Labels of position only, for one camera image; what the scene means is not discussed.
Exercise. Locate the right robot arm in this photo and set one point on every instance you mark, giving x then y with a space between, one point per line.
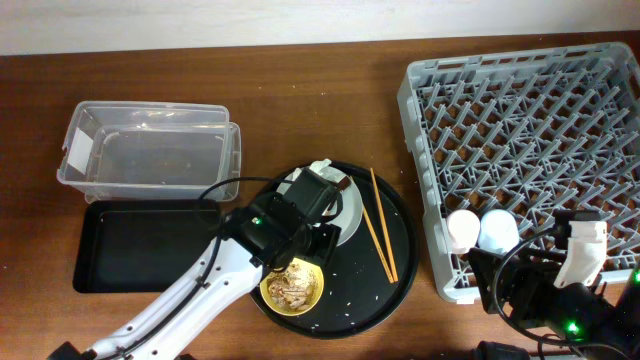
580 317

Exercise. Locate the round black tray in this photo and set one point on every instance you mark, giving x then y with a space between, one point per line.
357 295

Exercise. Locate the wooden chopstick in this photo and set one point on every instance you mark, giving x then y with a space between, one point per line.
377 239
389 249

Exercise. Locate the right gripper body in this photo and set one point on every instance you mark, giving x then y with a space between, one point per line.
570 316

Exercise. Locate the yellow bowl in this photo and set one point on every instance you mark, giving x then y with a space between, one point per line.
317 271

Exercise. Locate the clear plastic bin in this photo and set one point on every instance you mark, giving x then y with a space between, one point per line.
150 150

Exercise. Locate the crumpled white napkin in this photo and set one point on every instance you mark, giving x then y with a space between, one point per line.
318 167

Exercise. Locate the gold foil wrapper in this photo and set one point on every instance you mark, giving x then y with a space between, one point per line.
342 184

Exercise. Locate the wooden chopstick right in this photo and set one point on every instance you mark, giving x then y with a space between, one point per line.
389 249

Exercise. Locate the food scraps pile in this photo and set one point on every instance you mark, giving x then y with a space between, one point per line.
293 288

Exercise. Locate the grey dishwasher rack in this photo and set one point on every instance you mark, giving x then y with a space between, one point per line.
529 132

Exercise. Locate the blue cup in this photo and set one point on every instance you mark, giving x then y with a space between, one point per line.
498 232

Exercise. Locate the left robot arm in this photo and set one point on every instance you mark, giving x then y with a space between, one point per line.
251 243

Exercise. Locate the pink cup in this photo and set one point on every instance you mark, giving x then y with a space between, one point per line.
463 227

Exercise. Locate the black rectangular tray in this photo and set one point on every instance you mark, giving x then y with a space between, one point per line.
141 245

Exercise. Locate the wooden chopstick left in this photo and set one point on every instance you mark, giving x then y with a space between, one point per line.
377 239

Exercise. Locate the grey plate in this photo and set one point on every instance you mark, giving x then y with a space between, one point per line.
351 214

